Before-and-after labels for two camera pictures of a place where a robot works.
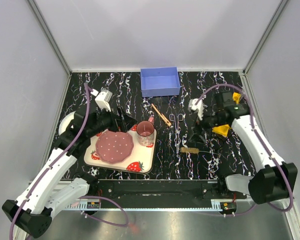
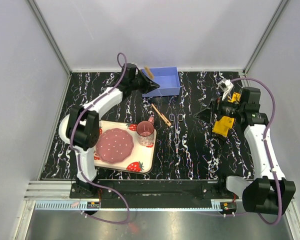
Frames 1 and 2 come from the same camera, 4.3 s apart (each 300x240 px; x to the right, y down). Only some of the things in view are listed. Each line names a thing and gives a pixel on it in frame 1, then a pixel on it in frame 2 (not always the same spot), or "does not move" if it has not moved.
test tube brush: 194,150 → 148,70
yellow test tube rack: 223,130 does not move
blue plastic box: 160,81 does not move
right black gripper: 196,136 → 215,107
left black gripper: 122,124 → 149,85
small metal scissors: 177,138 does not move
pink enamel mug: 145,132 does not move
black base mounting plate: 201,189 does not move
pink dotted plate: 113,147 does not move
